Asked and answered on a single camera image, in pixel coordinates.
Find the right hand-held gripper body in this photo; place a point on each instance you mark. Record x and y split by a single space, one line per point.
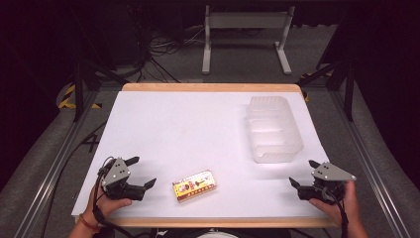
327 180

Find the aluminium floor rail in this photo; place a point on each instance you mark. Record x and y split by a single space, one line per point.
49 175
369 155

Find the yellow black hazard tape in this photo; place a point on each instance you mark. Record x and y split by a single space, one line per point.
306 94
67 97

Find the person's right hand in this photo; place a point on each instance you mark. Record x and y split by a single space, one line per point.
345 203

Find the grey metal stand frame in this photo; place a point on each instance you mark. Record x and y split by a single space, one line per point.
247 20

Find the wooden table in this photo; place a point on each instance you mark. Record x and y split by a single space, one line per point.
211 87

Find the translucent plastic container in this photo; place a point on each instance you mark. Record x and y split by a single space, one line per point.
274 132

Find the yellow red snack packet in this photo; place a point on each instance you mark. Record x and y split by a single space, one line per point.
194 185

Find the black tripod stand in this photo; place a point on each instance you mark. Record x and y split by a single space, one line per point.
79 86
346 86

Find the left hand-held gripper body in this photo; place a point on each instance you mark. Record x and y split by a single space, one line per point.
115 175

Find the person's left hand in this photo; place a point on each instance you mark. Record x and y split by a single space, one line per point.
105 206

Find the white table sheet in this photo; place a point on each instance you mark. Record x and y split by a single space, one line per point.
185 132

